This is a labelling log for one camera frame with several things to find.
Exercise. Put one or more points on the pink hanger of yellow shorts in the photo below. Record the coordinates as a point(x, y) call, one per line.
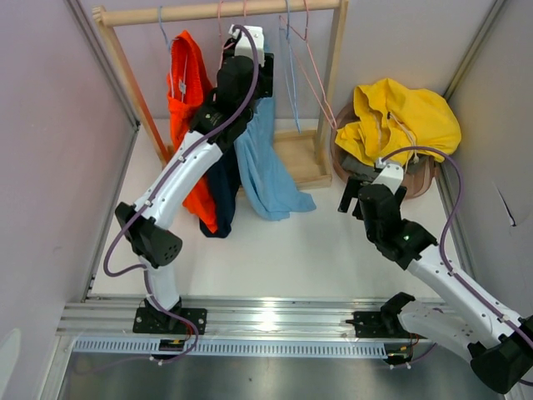
point(320, 97)

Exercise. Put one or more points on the blue hanger under orange shorts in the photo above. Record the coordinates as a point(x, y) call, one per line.
point(164, 29)

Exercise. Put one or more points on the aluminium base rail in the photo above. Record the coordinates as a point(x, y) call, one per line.
point(227, 317)

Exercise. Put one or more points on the perforated cable duct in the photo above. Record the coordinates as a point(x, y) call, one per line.
point(230, 347)

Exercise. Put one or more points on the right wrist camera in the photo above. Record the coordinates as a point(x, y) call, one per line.
point(390, 174)

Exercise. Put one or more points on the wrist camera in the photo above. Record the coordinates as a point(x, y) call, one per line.
point(243, 46)
point(390, 174)

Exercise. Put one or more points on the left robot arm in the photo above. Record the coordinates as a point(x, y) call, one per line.
point(146, 224)

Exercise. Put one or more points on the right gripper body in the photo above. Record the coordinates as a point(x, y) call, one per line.
point(371, 232)

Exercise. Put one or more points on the blue hanger of grey shorts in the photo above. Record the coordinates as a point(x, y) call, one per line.
point(288, 65)

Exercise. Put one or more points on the translucent pink basket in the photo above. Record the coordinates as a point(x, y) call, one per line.
point(416, 183)

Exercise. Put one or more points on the yellow shorts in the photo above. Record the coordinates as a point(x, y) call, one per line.
point(391, 116)

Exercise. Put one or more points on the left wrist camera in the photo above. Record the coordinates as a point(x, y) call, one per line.
point(243, 46)

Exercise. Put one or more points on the navy blue shorts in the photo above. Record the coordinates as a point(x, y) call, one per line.
point(223, 177)

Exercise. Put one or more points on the wooden clothes rack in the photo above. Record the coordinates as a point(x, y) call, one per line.
point(303, 154)

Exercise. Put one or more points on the pink hanger of navy shorts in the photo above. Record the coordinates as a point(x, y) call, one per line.
point(222, 40)

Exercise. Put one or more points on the grey shorts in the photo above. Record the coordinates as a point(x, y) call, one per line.
point(353, 165)

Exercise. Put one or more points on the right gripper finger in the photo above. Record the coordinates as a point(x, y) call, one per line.
point(352, 188)
point(358, 209)

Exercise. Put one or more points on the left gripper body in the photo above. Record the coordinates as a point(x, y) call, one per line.
point(264, 83)

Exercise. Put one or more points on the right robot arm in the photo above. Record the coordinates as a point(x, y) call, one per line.
point(493, 339)

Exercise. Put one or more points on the light blue shorts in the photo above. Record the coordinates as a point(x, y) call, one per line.
point(268, 185)

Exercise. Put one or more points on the orange shorts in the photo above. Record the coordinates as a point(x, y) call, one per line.
point(188, 85)

